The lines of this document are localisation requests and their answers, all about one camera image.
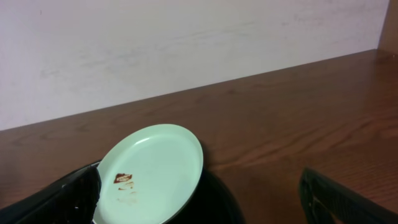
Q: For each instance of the black round tray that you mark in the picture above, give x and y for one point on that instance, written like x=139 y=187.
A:
x=210 y=203

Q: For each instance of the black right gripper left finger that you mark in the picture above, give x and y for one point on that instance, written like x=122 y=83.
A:
x=70 y=199

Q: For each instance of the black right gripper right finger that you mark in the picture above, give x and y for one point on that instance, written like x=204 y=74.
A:
x=326 y=201

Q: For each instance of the green plate with stain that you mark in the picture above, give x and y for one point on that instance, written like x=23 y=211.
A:
x=149 y=176

